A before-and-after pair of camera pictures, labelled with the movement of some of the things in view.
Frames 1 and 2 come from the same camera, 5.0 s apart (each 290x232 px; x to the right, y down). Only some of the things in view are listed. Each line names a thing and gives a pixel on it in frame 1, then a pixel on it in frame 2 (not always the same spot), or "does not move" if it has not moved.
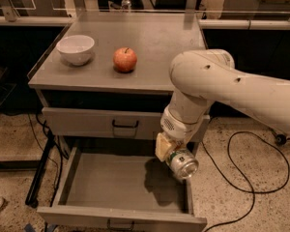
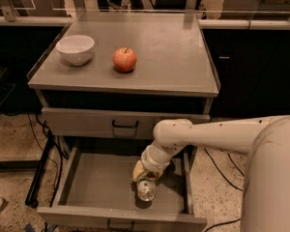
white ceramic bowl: x=75 y=48 does not move
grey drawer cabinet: x=104 y=82 does not move
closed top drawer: x=103 y=124 does not move
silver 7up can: x=183 y=162 → x=146 y=190
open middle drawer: x=122 y=188 does not move
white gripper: x=174 y=126 → x=152 y=164
